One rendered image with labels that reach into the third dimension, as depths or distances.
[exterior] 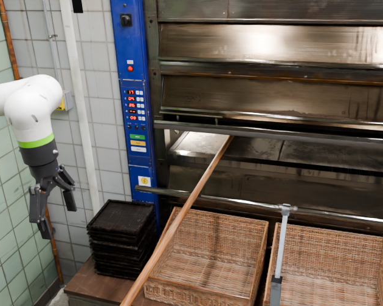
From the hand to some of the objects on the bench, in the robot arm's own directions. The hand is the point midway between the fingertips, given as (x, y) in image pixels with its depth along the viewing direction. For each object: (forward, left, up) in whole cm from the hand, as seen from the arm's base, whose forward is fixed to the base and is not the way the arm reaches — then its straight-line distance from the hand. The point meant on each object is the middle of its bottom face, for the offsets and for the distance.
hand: (59, 220), depth 123 cm
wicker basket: (+86, +79, -91) cm, 148 cm away
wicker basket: (+26, +83, -91) cm, 126 cm away
